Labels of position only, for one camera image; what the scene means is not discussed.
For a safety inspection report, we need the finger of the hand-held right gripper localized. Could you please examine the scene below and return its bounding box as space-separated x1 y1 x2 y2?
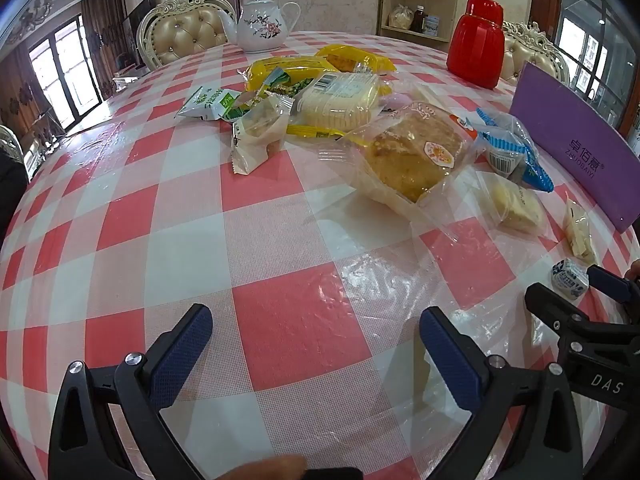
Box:
525 282 593 343
587 265 640 311

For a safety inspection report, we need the small yellow snack packet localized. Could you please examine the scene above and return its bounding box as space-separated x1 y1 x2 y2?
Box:
314 44 397 73

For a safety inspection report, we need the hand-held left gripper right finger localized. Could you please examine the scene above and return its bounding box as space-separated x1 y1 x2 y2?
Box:
419 306 586 480

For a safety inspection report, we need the green white snack packet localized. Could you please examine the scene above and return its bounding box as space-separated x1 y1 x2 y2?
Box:
175 86 246 122

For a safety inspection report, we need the brown curtain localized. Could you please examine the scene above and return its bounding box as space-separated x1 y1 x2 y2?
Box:
82 0 126 68

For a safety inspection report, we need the side window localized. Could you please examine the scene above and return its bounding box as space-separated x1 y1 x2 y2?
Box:
557 15 611 106

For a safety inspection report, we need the yellow cake clear packet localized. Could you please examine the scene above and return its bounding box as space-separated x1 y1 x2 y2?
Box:
475 172 548 235

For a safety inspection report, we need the blue white snack packet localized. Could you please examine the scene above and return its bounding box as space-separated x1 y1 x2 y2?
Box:
472 107 555 193

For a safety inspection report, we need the person's left hand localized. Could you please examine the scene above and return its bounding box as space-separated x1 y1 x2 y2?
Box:
220 455 308 480

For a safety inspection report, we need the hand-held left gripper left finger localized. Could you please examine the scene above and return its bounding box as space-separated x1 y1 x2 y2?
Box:
47 303 216 480

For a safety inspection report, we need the white floral teapot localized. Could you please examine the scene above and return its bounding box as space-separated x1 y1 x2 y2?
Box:
216 0 302 53

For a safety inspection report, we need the wooden wall shelf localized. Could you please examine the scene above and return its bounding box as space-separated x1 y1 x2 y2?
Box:
377 0 460 53

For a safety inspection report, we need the red thermos jug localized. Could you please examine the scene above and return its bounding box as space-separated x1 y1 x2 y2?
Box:
446 0 505 90

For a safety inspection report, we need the small blue white candy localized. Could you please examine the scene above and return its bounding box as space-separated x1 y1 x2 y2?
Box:
551 258 591 301

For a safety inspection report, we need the red white checked tablecloth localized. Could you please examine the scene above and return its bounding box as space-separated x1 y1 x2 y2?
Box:
0 30 640 480

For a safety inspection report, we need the purple cardboard box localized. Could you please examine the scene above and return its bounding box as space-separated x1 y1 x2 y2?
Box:
509 61 640 233

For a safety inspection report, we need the clear pastry packet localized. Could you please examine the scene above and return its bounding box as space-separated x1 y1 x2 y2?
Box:
229 95 296 177

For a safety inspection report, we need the clear bag on shelf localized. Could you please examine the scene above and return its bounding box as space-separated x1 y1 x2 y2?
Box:
387 5 413 31

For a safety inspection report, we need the large bread clear packet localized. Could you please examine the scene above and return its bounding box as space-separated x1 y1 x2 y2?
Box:
332 101 483 241

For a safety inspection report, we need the white wafer packet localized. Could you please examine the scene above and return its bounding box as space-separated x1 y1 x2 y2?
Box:
290 71 381 133

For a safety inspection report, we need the narrow clear snack packet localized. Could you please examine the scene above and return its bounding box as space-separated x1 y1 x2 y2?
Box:
564 199 598 263

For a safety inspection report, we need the balcony glass door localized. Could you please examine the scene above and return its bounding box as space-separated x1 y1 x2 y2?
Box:
27 15 93 131

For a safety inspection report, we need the large yellow snack packet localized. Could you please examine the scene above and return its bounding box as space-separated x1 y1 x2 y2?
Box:
245 56 341 93

